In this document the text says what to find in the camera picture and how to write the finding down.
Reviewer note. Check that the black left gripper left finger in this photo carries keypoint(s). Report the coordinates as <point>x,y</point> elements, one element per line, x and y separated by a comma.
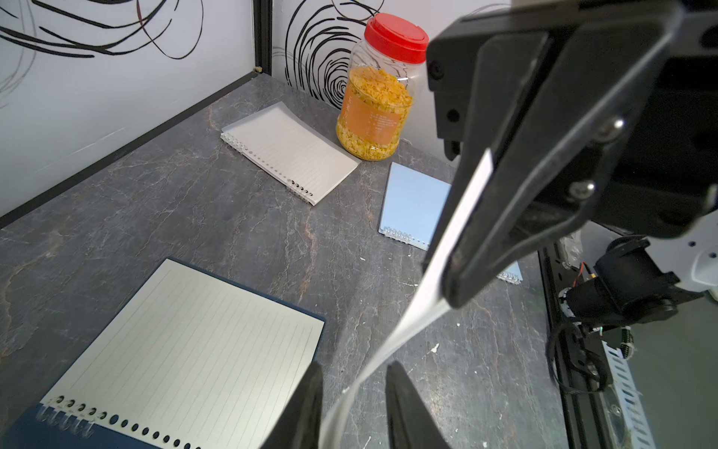
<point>299,424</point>

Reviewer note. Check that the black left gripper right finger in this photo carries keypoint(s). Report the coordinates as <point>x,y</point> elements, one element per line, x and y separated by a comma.
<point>410,424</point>

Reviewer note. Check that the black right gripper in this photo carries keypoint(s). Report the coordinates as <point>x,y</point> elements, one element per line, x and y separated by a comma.
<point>589,110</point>

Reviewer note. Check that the dark blue spiral notebook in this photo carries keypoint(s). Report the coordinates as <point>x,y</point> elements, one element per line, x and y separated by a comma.
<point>192,361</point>

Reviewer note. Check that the light blue spiral notebook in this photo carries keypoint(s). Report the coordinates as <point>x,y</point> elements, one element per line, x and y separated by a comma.
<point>412,206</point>

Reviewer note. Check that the frosted cover white notebook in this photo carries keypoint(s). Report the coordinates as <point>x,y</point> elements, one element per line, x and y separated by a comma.
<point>307,163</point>

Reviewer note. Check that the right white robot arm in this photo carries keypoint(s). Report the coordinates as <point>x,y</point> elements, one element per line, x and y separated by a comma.
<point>690,252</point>

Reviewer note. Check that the cornflakes jar with red lid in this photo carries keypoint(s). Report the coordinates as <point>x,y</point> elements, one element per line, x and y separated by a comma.
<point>386,70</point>

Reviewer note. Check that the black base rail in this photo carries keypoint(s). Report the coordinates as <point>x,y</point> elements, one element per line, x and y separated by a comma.
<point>577,365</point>

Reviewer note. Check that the white slotted cable duct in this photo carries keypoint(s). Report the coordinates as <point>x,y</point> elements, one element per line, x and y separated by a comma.
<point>629,427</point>

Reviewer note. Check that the black corner frame post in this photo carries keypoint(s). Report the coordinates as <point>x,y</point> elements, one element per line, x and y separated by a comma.
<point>263,28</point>

